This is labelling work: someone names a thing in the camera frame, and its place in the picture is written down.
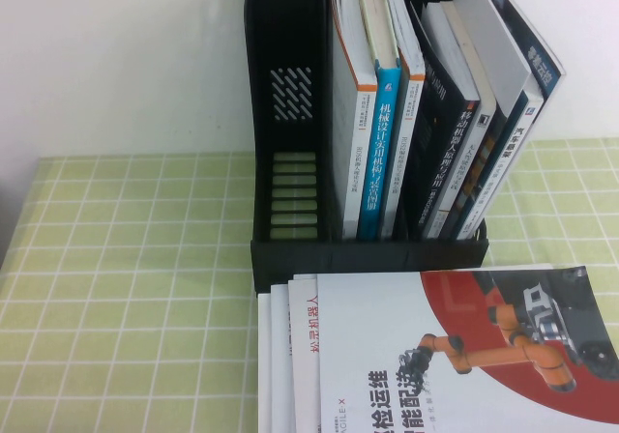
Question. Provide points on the black plastic book holder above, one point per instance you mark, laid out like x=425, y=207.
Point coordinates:
x=290, y=41

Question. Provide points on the plain white brochure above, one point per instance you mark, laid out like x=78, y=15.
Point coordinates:
x=493, y=41

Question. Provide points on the black cover robot book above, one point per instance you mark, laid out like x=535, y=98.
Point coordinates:
x=450, y=138

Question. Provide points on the white spine car book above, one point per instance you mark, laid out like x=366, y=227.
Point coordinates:
x=520, y=143

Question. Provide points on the thin white book orange band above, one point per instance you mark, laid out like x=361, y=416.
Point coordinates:
x=401, y=162

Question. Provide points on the desert photo brochure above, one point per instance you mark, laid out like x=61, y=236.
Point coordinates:
x=304, y=355

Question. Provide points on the dark cover magazine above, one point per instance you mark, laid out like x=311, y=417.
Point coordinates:
x=544, y=70

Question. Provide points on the blue spine book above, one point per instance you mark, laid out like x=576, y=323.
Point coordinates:
x=377, y=162

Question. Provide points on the thick white book orange band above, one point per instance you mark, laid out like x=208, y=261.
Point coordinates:
x=355, y=162

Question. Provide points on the dark blue leaning books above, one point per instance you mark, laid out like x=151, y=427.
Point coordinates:
x=476, y=152

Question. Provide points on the green checked tablecloth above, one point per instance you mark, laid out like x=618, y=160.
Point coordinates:
x=121, y=283

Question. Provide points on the brochure with orange robot arm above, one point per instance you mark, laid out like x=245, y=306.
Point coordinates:
x=387, y=331

